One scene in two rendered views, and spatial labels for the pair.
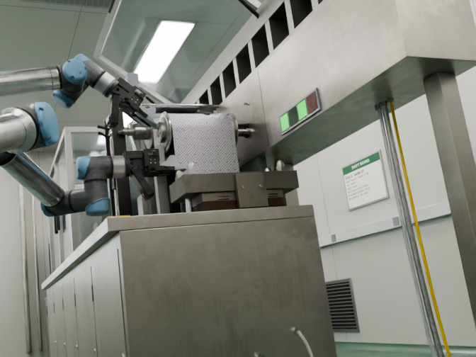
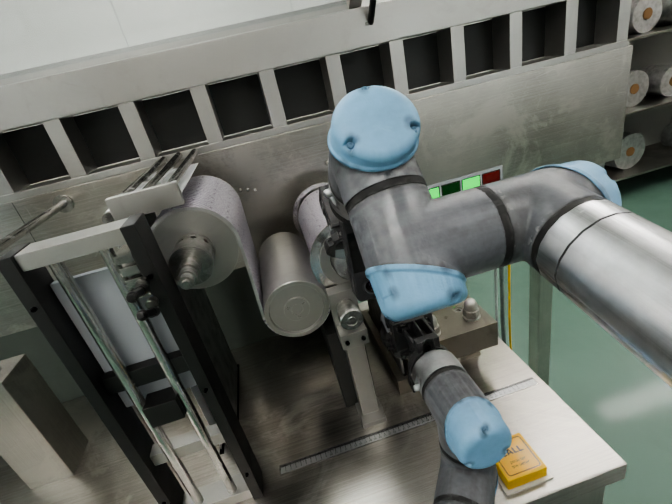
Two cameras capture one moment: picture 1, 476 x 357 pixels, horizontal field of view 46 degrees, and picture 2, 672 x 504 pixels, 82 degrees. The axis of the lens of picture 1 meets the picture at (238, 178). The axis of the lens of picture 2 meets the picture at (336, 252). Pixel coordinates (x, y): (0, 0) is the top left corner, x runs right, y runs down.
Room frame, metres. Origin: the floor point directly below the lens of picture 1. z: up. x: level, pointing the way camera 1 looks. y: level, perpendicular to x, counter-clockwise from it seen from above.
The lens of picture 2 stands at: (1.76, 0.83, 1.56)
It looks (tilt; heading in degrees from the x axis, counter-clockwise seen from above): 26 degrees down; 287
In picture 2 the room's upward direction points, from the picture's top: 13 degrees counter-clockwise
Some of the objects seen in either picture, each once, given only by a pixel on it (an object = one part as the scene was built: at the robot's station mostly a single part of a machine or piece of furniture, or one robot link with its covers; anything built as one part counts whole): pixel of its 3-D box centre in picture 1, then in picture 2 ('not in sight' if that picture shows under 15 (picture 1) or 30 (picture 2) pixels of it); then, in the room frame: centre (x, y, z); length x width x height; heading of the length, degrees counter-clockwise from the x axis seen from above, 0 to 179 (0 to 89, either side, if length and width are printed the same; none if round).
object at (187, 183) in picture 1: (234, 186); (421, 296); (1.83, 0.02, 1.00); 0.40 x 0.16 x 0.06; 114
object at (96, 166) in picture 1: (93, 168); (464, 417); (1.75, 0.46, 1.11); 0.11 x 0.08 x 0.09; 114
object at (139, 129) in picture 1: (140, 132); (193, 258); (2.14, 0.36, 1.33); 0.06 x 0.06 x 0.06; 24
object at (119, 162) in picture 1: (117, 167); (436, 376); (1.79, 0.39, 1.11); 0.08 x 0.05 x 0.08; 24
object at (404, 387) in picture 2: not in sight; (386, 345); (1.92, 0.10, 0.92); 0.28 x 0.04 x 0.04; 114
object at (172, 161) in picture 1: (173, 163); not in sight; (1.85, 0.21, 1.11); 0.09 x 0.03 x 0.06; 113
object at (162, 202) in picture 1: (157, 188); (358, 359); (1.94, 0.29, 1.05); 0.06 x 0.05 x 0.31; 114
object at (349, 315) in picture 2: not in sight; (350, 317); (1.92, 0.32, 1.18); 0.04 x 0.02 x 0.04; 24
